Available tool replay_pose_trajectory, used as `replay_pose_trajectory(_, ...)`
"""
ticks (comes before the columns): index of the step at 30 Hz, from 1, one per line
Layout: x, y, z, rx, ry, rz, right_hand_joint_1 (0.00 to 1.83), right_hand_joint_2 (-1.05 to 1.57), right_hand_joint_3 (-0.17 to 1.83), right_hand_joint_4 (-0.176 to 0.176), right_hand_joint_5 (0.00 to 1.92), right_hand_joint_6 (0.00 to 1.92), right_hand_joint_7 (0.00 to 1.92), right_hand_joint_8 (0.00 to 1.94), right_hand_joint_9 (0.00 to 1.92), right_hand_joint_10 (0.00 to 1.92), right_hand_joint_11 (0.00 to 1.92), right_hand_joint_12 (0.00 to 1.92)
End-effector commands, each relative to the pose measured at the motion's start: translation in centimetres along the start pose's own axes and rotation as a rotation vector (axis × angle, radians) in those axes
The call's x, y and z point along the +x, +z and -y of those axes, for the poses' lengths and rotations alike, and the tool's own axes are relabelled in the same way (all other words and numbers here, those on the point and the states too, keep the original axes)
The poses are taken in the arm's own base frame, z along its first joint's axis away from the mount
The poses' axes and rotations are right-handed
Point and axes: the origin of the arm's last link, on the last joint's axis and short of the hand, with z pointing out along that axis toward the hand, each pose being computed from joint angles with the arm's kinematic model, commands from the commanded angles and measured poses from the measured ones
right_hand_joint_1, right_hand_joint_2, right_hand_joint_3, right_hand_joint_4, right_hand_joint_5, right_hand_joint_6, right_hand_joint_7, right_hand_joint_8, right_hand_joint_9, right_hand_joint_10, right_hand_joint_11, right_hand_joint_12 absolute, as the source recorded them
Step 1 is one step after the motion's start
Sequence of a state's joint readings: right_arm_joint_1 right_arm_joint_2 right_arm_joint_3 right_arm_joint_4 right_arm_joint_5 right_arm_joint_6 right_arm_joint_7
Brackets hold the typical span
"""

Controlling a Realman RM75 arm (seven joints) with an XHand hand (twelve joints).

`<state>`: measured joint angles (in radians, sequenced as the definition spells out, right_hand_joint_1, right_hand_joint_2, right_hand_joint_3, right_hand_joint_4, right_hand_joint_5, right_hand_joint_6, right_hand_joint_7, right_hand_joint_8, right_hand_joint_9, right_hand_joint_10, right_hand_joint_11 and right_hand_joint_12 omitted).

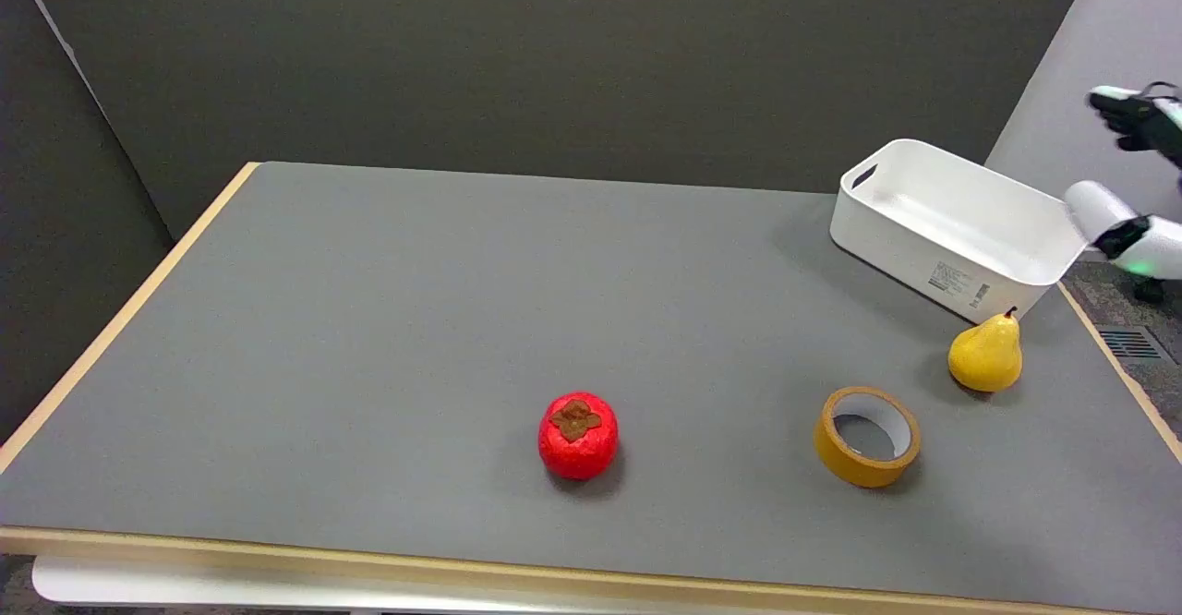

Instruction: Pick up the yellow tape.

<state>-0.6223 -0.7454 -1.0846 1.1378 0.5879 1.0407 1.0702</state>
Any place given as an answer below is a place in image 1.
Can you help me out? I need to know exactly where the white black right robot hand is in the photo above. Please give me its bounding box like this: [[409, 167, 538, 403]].
[[1065, 82, 1182, 281]]

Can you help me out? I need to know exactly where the yellow tape roll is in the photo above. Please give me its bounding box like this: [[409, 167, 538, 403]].
[[814, 386, 923, 489]]

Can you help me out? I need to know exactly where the floor vent grille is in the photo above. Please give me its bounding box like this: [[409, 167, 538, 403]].
[[1098, 328, 1164, 363]]

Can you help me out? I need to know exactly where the white plastic bin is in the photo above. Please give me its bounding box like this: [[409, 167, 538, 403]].
[[829, 139, 1091, 325]]

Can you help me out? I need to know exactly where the yellow pear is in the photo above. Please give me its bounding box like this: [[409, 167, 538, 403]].
[[947, 307, 1024, 393]]

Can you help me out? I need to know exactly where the red persimmon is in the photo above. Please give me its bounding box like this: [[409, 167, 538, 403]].
[[538, 392, 620, 481]]

